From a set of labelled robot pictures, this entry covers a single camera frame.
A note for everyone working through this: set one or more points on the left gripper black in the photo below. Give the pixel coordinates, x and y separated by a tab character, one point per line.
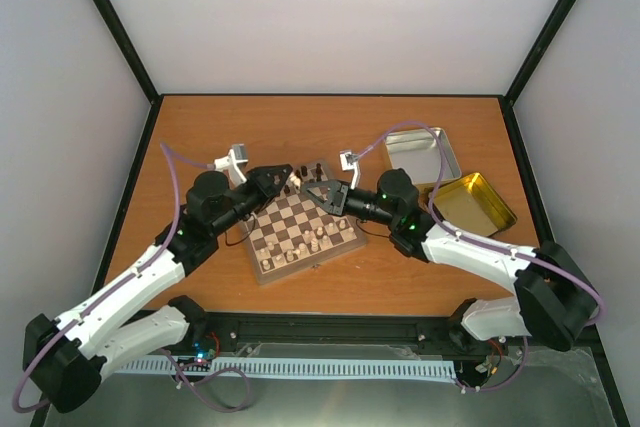
259	176

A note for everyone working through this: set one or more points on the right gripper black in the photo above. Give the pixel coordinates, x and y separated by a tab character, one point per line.
336	196

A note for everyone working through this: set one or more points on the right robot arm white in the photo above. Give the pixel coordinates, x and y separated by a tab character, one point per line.
551	299

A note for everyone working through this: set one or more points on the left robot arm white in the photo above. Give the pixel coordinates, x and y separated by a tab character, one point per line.
68	357

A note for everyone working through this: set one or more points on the dark chess pieces rows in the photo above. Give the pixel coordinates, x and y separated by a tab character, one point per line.
302	175

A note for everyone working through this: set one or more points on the wooden chess board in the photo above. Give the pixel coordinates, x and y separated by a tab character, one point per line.
293	234

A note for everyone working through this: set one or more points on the open silver tin box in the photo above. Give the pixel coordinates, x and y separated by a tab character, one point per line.
417	152

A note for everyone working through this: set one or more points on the gold tin lid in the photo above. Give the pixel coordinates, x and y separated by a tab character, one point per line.
471	203

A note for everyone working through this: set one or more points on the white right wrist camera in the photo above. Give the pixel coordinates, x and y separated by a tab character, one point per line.
349	162

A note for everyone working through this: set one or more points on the blue cable duct strip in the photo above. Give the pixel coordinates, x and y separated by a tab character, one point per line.
325	369

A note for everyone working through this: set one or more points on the black frame post left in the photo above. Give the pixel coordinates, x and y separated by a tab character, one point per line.
130	54

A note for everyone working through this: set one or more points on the black frame post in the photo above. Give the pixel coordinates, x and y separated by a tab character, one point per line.
548	32
130	54

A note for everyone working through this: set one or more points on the black frame post right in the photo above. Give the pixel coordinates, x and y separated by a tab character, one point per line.
548	32

